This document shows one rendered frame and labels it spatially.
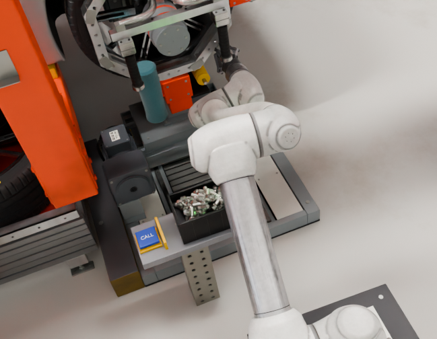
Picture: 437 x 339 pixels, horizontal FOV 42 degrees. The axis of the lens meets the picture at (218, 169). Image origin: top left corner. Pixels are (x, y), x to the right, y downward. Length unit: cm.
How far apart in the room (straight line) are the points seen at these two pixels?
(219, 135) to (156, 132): 114
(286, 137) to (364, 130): 139
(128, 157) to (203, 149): 82
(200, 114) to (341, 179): 86
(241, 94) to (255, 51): 132
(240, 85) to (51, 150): 71
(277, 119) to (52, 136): 72
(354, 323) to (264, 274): 26
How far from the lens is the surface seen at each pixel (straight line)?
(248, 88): 209
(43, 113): 180
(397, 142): 285
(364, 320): 154
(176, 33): 207
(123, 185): 229
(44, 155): 191
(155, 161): 267
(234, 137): 154
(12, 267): 243
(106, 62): 224
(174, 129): 265
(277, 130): 153
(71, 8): 221
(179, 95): 241
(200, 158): 155
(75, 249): 241
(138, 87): 206
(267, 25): 360
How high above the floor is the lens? 204
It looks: 48 degrees down
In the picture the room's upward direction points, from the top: 10 degrees counter-clockwise
